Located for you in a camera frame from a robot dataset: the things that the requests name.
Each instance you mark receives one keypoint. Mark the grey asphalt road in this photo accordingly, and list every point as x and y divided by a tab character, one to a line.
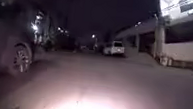
115	82

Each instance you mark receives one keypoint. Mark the pale wall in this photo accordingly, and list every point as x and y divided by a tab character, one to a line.
188	51

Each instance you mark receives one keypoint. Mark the dark car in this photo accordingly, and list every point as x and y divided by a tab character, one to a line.
5	46

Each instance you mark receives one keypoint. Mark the white building with pillars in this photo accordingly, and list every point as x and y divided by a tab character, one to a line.
174	20

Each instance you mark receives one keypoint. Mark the white van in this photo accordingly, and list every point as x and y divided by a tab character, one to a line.
115	48

